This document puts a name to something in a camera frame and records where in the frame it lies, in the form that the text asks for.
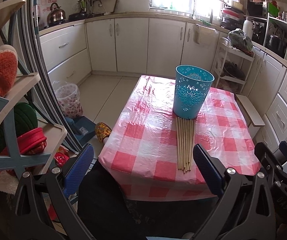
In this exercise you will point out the black pan in cart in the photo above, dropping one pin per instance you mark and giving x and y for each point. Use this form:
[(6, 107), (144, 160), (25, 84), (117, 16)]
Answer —
[(232, 70)]

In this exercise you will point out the stacked bowls and dishes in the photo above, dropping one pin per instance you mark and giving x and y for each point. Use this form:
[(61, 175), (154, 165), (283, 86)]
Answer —
[(232, 15)]

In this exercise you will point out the white wooden stool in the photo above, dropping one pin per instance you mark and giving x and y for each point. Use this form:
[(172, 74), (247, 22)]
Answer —
[(255, 120)]

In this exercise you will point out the copper kettle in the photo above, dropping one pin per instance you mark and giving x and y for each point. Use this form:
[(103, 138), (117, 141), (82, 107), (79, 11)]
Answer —
[(56, 14)]

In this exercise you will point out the blue dustpan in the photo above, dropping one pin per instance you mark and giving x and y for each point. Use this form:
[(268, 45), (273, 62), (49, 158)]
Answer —
[(82, 128)]

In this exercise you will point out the red white checkered tablecloth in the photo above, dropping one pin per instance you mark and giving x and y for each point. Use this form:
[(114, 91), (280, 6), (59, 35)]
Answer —
[(141, 153)]

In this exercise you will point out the black microwave oven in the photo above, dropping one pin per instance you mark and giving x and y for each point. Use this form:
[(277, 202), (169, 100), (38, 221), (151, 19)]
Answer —
[(257, 9)]

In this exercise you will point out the green bagged vegetables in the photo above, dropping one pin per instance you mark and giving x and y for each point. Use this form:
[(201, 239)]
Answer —
[(238, 39)]

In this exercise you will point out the hanging white waste bin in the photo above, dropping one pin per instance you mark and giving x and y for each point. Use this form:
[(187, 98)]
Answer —
[(204, 36)]

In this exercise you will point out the red woven hat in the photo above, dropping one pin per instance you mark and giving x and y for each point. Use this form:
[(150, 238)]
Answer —
[(33, 142)]

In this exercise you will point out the green round item on shelf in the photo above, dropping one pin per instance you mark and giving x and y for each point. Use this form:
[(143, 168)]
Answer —
[(25, 118)]

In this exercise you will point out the chrome sink faucet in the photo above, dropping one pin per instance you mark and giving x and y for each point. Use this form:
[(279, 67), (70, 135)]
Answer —
[(193, 9)]

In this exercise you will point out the white thermos jug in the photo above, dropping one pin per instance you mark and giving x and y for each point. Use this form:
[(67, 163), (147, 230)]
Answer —
[(248, 27)]

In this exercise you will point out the floral lined trash bin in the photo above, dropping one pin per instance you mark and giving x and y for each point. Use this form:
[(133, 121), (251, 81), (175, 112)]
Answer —
[(68, 98)]

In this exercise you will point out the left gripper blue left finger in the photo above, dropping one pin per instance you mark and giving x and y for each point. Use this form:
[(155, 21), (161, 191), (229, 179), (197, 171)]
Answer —
[(75, 169)]

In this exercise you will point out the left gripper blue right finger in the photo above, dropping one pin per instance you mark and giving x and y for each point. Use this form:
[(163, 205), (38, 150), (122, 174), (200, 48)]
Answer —
[(211, 170)]

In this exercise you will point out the black frying pan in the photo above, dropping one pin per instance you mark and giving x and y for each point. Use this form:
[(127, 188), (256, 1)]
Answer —
[(78, 16)]

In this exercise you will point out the teal perforated plastic bin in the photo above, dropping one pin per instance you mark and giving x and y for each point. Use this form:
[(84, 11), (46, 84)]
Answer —
[(191, 89)]

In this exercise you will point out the white tiered kitchen cart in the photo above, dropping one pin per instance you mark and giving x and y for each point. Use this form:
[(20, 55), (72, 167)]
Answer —
[(226, 53)]

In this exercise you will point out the yellow patterned slipper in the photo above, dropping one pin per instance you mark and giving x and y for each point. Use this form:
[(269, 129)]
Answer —
[(102, 131)]

